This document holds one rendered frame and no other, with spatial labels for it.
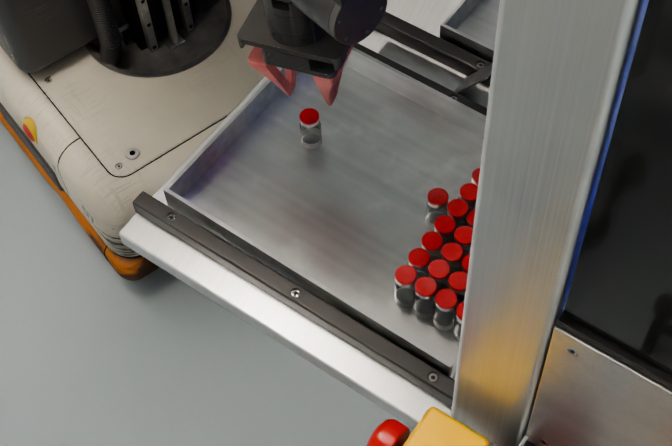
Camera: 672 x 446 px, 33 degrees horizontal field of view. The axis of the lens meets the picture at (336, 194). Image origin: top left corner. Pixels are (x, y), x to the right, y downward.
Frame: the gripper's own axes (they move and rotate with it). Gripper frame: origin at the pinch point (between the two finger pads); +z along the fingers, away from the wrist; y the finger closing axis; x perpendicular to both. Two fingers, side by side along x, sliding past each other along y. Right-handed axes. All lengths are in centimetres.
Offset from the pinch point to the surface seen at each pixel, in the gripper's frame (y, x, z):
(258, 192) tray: -4.4, -6.7, 10.0
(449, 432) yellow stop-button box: 24.3, -30.8, -2.4
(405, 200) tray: 10.1, -2.4, 11.0
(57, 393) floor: -58, -5, 95
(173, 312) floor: -46, 17, 95
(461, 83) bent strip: 10.9, 13.7, 10.3
